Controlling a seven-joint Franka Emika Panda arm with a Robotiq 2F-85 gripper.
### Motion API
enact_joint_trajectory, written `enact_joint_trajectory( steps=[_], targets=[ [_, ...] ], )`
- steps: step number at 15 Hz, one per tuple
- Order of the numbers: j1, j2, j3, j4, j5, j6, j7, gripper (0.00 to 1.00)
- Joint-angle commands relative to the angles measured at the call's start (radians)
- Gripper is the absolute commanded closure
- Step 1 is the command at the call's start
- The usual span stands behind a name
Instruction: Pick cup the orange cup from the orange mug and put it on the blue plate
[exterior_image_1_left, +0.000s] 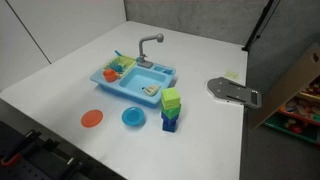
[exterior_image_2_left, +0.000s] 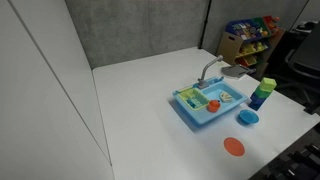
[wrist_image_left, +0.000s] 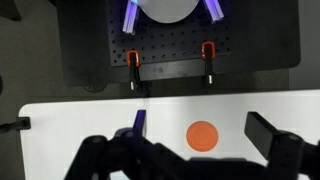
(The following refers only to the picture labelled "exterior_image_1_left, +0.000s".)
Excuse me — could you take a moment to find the wooden toy shelf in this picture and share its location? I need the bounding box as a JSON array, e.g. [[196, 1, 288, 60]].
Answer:
[[249, 43, 320, 145]]

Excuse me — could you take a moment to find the grey toy faucet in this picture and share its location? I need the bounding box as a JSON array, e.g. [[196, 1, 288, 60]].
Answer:
[[137, 33, 164, 69]]

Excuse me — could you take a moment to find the cream toy soap bottle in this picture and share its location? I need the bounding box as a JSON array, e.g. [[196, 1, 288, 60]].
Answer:
[[142, 85, 161, 97]]

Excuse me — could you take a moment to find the yellow-green dish rack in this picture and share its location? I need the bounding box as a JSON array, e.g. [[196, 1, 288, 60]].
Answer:
[[102, 56, 136, 76]]

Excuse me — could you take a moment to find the blue plate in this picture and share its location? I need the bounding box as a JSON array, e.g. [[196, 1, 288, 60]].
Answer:
[[122, 107, 145, 126]]

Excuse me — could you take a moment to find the black clamp with red handle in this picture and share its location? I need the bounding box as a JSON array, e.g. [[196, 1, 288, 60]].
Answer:
[[0, 130, 41, 166]]

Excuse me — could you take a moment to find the yellow-green stacking cube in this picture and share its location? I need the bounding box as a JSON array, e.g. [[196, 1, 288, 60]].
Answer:
[[161, 88, 181, 110]]

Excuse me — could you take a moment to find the yellow sticky note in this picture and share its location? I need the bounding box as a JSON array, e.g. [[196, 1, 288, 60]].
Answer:
[[225, 71, 239, 80]]

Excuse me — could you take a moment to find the orange mug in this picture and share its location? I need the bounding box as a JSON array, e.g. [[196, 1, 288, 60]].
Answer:
[[103, 68, 120, 82]]

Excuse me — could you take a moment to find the black tripod pole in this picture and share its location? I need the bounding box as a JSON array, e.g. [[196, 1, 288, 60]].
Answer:
[[242, 0, 281, 52]]

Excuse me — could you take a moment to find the green stacking cube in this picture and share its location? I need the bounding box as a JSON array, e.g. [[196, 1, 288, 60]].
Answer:
[[162, 105, 181, 119]]

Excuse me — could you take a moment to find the orange plate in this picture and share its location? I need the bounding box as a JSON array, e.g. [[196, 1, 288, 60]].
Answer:
[[81, 109, 103, 128]]

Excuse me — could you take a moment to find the blue dish in rack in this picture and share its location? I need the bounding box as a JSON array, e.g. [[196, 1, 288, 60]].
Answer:
[[110, 59, 126, 73]]

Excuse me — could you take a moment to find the grey metal mounting plate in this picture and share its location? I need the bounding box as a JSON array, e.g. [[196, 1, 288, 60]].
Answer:
[[207, 77, 262, 109]]

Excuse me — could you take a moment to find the dark blue stacking cube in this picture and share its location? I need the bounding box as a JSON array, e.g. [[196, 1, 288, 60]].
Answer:
[[161, 113, 179, 133]]

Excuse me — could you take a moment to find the blue toy sink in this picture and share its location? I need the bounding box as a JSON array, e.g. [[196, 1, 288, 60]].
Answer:
[[90, 61, 176, 108]]

